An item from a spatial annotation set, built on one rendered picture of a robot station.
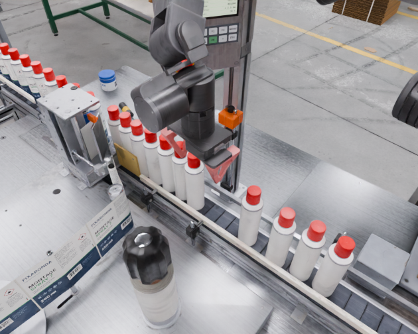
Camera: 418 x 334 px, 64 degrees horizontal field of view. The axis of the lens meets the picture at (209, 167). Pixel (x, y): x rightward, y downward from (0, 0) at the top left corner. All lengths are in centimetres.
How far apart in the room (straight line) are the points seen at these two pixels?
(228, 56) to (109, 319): 64
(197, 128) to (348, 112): 254
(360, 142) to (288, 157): 155
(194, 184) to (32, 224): 47
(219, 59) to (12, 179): 84
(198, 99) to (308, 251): 43
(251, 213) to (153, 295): 29
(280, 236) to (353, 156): 189
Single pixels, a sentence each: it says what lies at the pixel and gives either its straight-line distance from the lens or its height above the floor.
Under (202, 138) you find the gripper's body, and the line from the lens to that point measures 56.
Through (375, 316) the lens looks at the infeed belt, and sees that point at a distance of 92.
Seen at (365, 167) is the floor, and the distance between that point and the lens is 256.
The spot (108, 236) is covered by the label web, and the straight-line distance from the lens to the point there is 86.
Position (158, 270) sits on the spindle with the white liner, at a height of 113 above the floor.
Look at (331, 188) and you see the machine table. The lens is 117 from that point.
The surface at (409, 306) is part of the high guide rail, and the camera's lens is 87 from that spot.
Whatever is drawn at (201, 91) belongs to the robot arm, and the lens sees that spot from 50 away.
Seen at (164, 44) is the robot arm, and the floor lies 145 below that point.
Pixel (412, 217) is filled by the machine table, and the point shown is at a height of 83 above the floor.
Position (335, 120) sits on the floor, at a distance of 289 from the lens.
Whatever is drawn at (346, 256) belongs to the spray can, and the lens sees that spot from 75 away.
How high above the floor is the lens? 167
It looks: 46 degrees down
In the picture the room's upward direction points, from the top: straight up
